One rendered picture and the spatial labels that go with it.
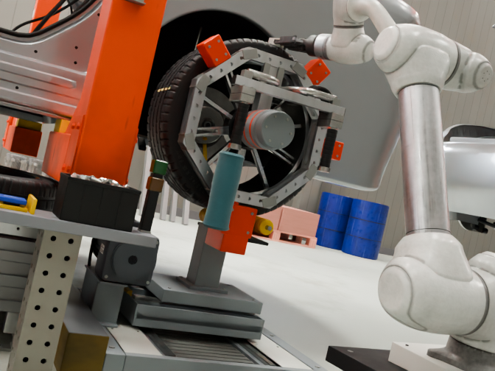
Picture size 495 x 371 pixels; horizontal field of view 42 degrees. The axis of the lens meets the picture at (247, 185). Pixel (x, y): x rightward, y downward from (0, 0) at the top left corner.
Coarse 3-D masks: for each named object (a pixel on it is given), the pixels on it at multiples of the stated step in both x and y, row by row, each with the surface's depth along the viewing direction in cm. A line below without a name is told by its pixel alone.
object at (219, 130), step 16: (256, 80) 238; (288, 80) 240; (224, 112) 233; (288, 112) 255; (304, 112) 244; (208, 128) 231; (224, 128) 233; (304, 128) 246; (240, 144) 242; (304, 144) 246; (208, 160) 232; (256, 160) 240; (272, 160) 263; (288, 160) 246; (256, 176) 262; (272, 176) 252; (288, 176) 244; (256, 192) 239
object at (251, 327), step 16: (128, 288) 234; (144, 288) 246; (128, 304) 226; (144, 304) 224; (160, 304) 226; (176, 304) 231; (128, 320) 222; (144, 320) 219; (160, 320) 221; (176, 320) 224; (192, 320) 226; (208, 320) 229; (224, 320) 231; (240, 320) 234; (256, 320) 237; (240, 336) 235; (256, 336) 238
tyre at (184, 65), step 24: (240, 48) 230; (264, 48) 235; (168, 72) 239; (192, 72) 224; (168, 96) 223; (168, 120) 222; (168, 144) 223; (168, 168) 230; (192, 168) 227; (192, 192) 228
